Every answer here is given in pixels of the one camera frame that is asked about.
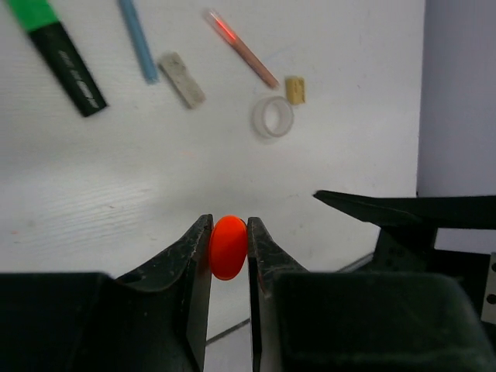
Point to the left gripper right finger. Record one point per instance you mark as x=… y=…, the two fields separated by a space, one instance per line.
x=358 y=320

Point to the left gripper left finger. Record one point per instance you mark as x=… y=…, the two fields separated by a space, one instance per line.
x=153 y=318

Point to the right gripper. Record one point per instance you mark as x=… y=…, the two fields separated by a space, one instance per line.
x=426 y=234

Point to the orange cap black highlighter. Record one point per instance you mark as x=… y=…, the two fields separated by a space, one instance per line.
x=228 y=247

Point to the clear tape roll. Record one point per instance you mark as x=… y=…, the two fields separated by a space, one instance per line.
x=272 y=117

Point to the tan eraser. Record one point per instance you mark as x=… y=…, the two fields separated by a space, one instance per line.
x=295 y=90

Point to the grey eraser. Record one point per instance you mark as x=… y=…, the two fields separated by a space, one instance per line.
x=178 y=74

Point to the light blue pen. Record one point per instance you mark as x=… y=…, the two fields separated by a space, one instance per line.
x=138 y=39

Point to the green cap black highlighter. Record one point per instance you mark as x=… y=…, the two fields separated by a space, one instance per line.
x=48 y=35

